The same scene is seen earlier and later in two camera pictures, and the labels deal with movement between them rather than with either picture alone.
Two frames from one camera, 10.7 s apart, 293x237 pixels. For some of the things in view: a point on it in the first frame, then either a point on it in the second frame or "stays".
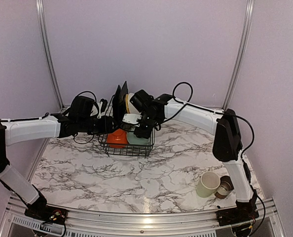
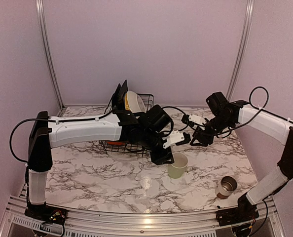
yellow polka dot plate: (127, 104) stays
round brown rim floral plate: (129, 107) stays
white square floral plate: (124, 91) stays
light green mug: (208, 183) -> (176, 170)
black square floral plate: (117, 105) stays
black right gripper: (141, 133) -> (204, 137)
